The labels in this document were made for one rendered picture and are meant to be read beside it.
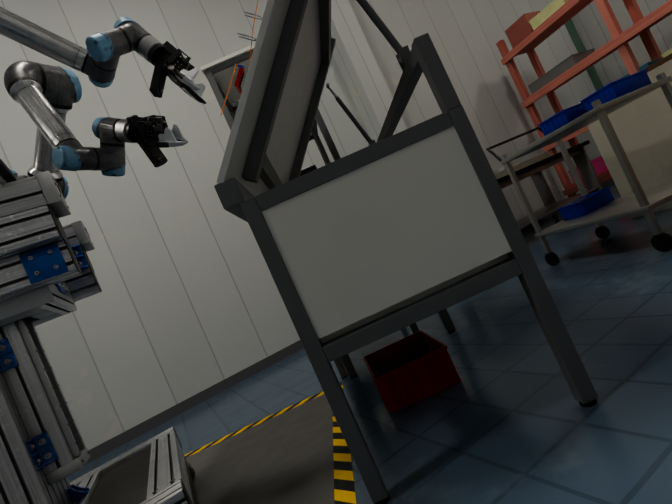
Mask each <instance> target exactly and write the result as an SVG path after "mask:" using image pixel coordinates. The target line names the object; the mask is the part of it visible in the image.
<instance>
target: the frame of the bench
mask: <svg viewBox="0 0 672 504"><path fill-rule="evenodd" d="M452 126H454V127H455V130H456V132H457V134H458V136H459V138H460V140H461V142H462V145H463V147H464V149H465V151H466V153H467V155H468V157H469V160H470V162H471V164H472V166H473V168H474V170H475V172H476V175H477V177H478V179H479V181H480V183H481V185H482V188H483V190H484V192H485V194H486V196H487V198H488V200H489V203H490V205H491V207H492V209H493V211H494V213H495V215H496V218H497V220H498V222H499V224H500V226H501V228H502V231H503V233H504V235H505V237H506V239H507V241H508V243H509V246H510V248H511V250H512V251H511V252H509V253H507V254H508V256H509V258H508V259H506V260H504V261H502V262H500V263H498V264H495V265H493V266H491V267H489V268H487V269H484V270H482V271H480V273H477V274H475V275H473V276H471V277H469V278H466V279H464V280H462V281H460V282H458V283H456V284H453V285H451V286H449V287H447V288H445V289H442V290H440V291H436V292H434V293H432V294H430V295H429V296H427V297H425V298H423V299H421V300H418V301H416V302H414V303H412V304H410V305H407V306H405V307H403V308H401V309H399V310H397V311H394V312H392V313H390V314H388V315H386V316H383V317H381V318H379V319H377V320H375V321H373V322H370V323H368V324H366V325H364V326H362V327H359V328H357V329H355V330H353V331H351V332H348V333H346V334H344V335H342V336H338V337H336V338H334V339H333V340H331V341H327V342H325V343H323V344H322V343H321V341H320V339H318V337H317V335H316V333H315V330H314V328H313V326H312V324H311V321H310V319H309V317H308V315H307V312H306V310H305V308H304V306H303V304H302V301H301V299H300V297H299V295H298V292H297V290H296V288H295V286H294V283H293V281H292V279H291V277H290V275H289V272H288V270H287V268H286V266H285V263H284V261H283V259H282V257H281V254H280V252H279V250H278V248H277V245H276V243H275V241H274V239H273V237H272V234H271V232H270V230H269V228H268V225H267V223H266V221H265V219H264V216H263V214H262V212H261V211H264V210H266V209H268V208H270V207H273V206H275V205H277V204H279V203H282V202H284V201H286V200H288V199H291V198H293V197H295V196H297V195H300V194H302V193H304V192H306V191H309V190H311V189H313V188H315V187H318V186H320V185H322V184H324V183H327V182H329V181H331V180H333V179H336V178H338V177H340V176H342V175H345V174H347V173H349V172H351V171H354V170H356V169H358V168H360V167H363V166H365V165H367V164H369V163H372V162H374V161H376V160H378V159H380V158H383V157H385V156H387V155H389V154H392V153H394V152H396V151H398V150H401V149H403V148H405V147H407V146H410V145H412V144H414V143H416V142H419V141H421V140H423V139H425V138H428V137H430V136H432V135H434V134H437V133H439V132H441V131H443V130H446V129H448V128H450V127H452ZM240 206H241V208H242V210H243V212H244V215H245V217H246V219H247V221H248V224H249V226H250V228H251V230H252V232H253V235H254V237H255V239H256V241H257V244H258V246H259V248H260V250H261V253H262V255H263V257H264V259H265V262H266V264H267V266H268V268H269V271H270V273H271V275H272V277H273V280H274V282H275V284H276V286H277V288H278V291H279V293H280V295H281V297H282V300H283V302H284V304H285V306H286V309H287V311H288V313H289V315H290V318H291V320H292V322H293V324H294V327H295V329H296V331H297V333H298V336H299V338H300V340H301V342H302V345H303V347H304V349H305V351H306V353H307V356H308V358H309V360H310V362H311V365H312V367H313V369H314V371H315V374H316V376H317V378H318V380H319V383H320V385H321V387H322V389H323V392H324V394H325V396H326V398H327V401H328V403H329V405H330V407H331V409H332V412H333V414H334V416H335V418H336V421H337V423H338V425H339V427H340V430H341V432H342V434H343V436H344V439H345V441H346V443H347V445H348V448H349V450H350V452H351V454H352V457H353V459H354V461H355V463H356V466H357V468H358V470H359V472H360V474H361V477H362V479H363V481H364V483H365V486H366V488H367V490H368V492H369V495H370V497H371V499H372V501H373V503H374V504H386V503H387V502H388V501H389V498H390V496H389V494H388V492H387V488H386V486H385V484H384V481H383V479H382V477H381V475H380V472H379V470H378V468H377V466H376V464H375V461H374V459H373V457H372V455H371V452H370V450H369V448H368V446H367V443H366V441H365V439H364V437H363V434H362V432H361V430H360V428H359V426H358V423H357V421H356V419H355V417H354V414H353V412H352V410H351V408H350V405H349V403H348V401H347V399H346V397H345V394H344V392H343V390H342V388H341V385H340V383H339V381H338V379H337V376H336V374H335V372H334V370H333V367H332V365H331V363H330V362H331V361H333V360H335V359H337V358H340V357H341V359H342V361H343V363H344V365H345V368H346V370H347V372H348V374H349V377H350V378H351V379H353V378H355V377H357V373H356V370H355V368H354V366H353V363H352V361H351V359H350V357H349V355H348V353H350V352H353V351H355V350H357V349H359V348H361V347H364V346H366V345H368V344H370V343H372V342H374V341H377V340H379V339H381V338H383V337H385V336H387V335H390V334H392V333H394V332H396V331H398V330H401V329H403V328H405V327H407V326H409V325H411V324H414V323H416V322H418V321H420V320H422V319H424V318H427V317H429V316H431V315H433V314H435V313H439V315H440V318H441V320H442V322H443V324H444V326H445V329H446V331H448V333H453V332H455V327H454V324H453V322H452V320H451V318H450V316H449V314H448V311H447V309H446V308H448V307H451V306H453V305H455V304H457V303H459V302H461V301H464V300H466V299H468V298H470V297H472V296H475V295H477V294H479V293H481V292H483V291H485V290H488V289H490V288H492V287H494V286H496V285H498V284H501V283H503V282H505V281H507V280H509V279H512V278H514V277H516V276H518V278H519V280H520V282H521V284H522V287H523V289H524V291H525V293H526V295H527V297H528V299H529V302H530V304H531V306H532V308H533V310H534V312H535V315H536V317H537V319H538V321H539V323H540V325H541V327H542V330H543V332H544V334H545V336H546V338H547V340H548V342H549V345H550V347H551V349H552V351H553V353H554V355H555V358H556V360H557V362H558V364H559V366H560V368H561V370H562V373H563V375H564V377H565V379H566V381H567V383H568V386H569V388H570V390H571V392H572V394H573V396H574V398H575V400H577V401H579V404H580V405H581V406H583V407H591V406H594V405H595V404H596V403H597V398H598V395H597V393H596V391H595V389H594V387H593V385H592V382H591V380H590V378H589V376H588V374H587V372H586V370H585V367H584V365H583V363H582V361H581V359H580V357H579V355H578V352H577V350H576V348H575V346H574V344H573V342H572V340H571V337H570V335H569V333H568V331H567V329H566V327H565V325H564V322H563V320H562V318H561V316H560V314H559V312H558V310H557V307H556V305H555V303H554V301H553V299H552V297H551V295H550V292H549V290H548V288H547V286H546V284H545V282H544V280H543V277H542V275H541V273H540V271H539V269H538V267H537V265H536V262H535V260H534V258H533V256H532V254H531V252H530V250H529V247H528V245H527V243H526V241H525V239H524V237H523V235H522V232H521V230H520V228H519V226H518V224H517V222H516V220H515V217H514V215H513V213H512V211H511V209H510V207H509V205H508V202H507V200H506V198H505V196H504V194H503V192H502V190H501V187H500V185H499V183H498V181H497V179H496V177H495V175H494V172H493V170H492V168H491V166H490V164H489V162H488V160H487V157H486V155H485V153H484V151H483V149H482V147H481V145H480V142H479V140H478V138H477V136H476V134H475V132H474V130H473V127H472V125H471V123H470V121H469V119H468V117H467V115H466V112H465V110H464V108H463V106H462V105H460V106H458V107H455V108H453V109H451V110H449V111H447V112H444V113H442V114H440V115H437V116H435V117H433V118H431V119H428V120H426V121H424V122H422V123H419V124H417V125H415V126H413V127H410V128H408V129H406V130H404V131H401V132H399V133H397V134H395V135H392V136H390V137H388V138H386V139H383V140H381V141H379V142H377V143H374V144H372V145H370V146H368V147H365V148H363V149H361V150H358V151H356V152H354V153H352V154H349V155H347V156H345V157H343V158H340V159H338V160H336V161H334V162H331V163H329V164H327V165H325V166H322V167H320V168H318V169H316V170H313V171H311V172H309V173H307V174H304V175H302V176H300V177H298V178H295V179H293V180H291V181H289V182H286V183H284V184H282V185H280V186H277V187H275V188H273V189H271V190H268V191H266V192H264V193H262V194H259V195H257V196H255V197H253V198H250V199H248V200H246V201H243V202H241V203H240Z"/></svg>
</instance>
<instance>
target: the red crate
mask: <svg viewBox="0 0 672 504"><path fill-rule="evenodd" d="M447 349H448V347H447V345H445V344H444V343H442V342H440V341H438V340H437V339H435V338H433V337H431V336H430V335H428V334H426V333H425V332H423V331H421V330H420V331H418V332H416V333H414V334H412V335H409V336H407V337H405V338H403V339H401V340H399V341H397V342H394V343H392V344H390V345H388V346H386V347H384V348H382V349H379V350H377V351H375V352H373V353H371V354H369V355H367V356H364V357H363V359H364V361H365V363H366V365H367V367H368V370H369V372H370V374H371V376H372V379H373V381H374V383H375V385H376V387H377V389H378V391H379V394H380V395H381V398H382V400H383V402H384V404H385V406H386V408H387V410H389V411H390V413H391V414H394V413H396V412H398V411H400V410H402V409H404V408H406V407H408V406H410V405H412V404H415V403H417V402H419V401H421V400H423V399H425V398H427V397H429V396H431V395H433V394H436V393H438V392H440V391H442V390H444V389H446V388H448V387H450V386H452V385H454V384H456V383H459V382H461V379H460V377H459V375H458V373H457V370H456V368H455V366H454V364H453V362H452V359H451V357H450V355H449V353H448V351H447Z"/></svg>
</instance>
